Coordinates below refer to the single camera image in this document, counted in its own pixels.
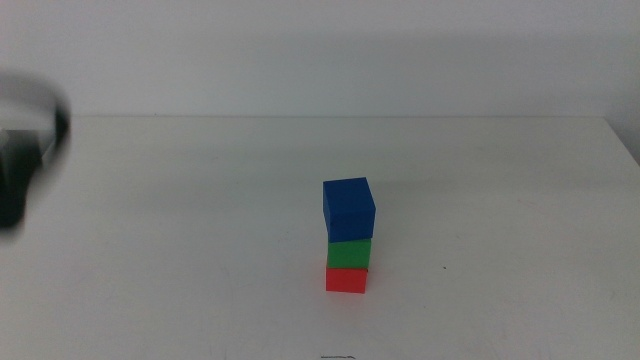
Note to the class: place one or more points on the blue cube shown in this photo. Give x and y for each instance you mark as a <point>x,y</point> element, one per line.
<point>349,210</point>

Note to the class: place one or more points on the green cube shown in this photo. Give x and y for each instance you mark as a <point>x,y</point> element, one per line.
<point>349,254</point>

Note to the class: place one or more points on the red cube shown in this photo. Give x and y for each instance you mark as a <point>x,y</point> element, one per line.
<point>346,280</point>

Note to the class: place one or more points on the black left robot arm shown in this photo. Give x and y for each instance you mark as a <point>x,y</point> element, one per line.
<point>22,165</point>

